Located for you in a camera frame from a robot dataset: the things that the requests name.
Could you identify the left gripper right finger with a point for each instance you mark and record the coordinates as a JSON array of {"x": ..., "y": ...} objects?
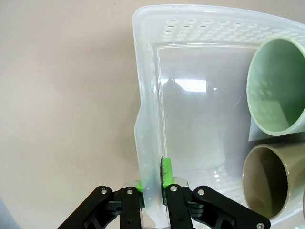
[{"x": 181, "y": 210}]

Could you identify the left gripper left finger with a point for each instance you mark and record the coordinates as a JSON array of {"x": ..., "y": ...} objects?
[{"x": 107, "y": 210}]

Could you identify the white translucent perforated basket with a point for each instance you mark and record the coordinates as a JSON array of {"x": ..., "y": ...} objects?
[{"x": 190, "y": 107}]

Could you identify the tall beige plastic cup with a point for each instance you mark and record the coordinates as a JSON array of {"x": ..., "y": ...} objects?
[{"x": 295, "y": 162}]

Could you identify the light green plastic cup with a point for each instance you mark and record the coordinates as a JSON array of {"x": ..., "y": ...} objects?
[{"x": 274, "y": 83}]

